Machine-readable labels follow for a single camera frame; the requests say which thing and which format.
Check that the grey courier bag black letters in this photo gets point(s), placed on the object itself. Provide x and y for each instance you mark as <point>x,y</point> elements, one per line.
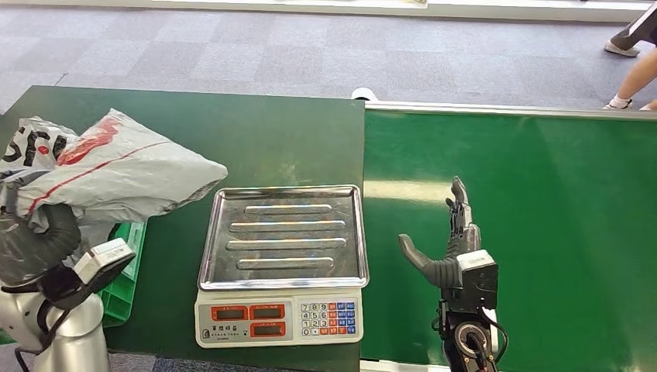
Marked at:
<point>20,154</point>

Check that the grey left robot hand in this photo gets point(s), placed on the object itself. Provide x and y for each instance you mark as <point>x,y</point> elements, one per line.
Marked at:
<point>51,241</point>

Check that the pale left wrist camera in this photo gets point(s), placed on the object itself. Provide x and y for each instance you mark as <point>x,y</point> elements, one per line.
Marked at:
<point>102,259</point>

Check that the white conveyor roller end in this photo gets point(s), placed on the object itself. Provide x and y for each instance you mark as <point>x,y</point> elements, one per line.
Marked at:
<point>363,94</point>

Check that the green plastic crate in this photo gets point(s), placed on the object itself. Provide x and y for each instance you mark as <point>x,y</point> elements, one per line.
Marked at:
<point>123,287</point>

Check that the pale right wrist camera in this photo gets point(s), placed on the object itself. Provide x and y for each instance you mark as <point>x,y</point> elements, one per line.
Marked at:
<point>475,262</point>

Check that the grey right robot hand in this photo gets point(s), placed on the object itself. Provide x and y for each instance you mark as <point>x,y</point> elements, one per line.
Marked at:
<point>436,269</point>

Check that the green conveyor belt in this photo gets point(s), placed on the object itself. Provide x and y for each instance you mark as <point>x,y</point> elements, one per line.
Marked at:
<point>539,215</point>

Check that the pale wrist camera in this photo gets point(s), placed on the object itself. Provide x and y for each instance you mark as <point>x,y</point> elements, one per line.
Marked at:
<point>102,259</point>
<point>475,262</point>

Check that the person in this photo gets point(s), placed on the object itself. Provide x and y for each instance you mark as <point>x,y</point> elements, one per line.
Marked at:
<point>636,77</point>
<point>622,49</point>

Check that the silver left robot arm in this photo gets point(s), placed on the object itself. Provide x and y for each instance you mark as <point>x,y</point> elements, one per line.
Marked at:
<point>72,339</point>

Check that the white electronic scale steel tray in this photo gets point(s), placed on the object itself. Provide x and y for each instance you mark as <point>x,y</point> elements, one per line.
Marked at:
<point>282,241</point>

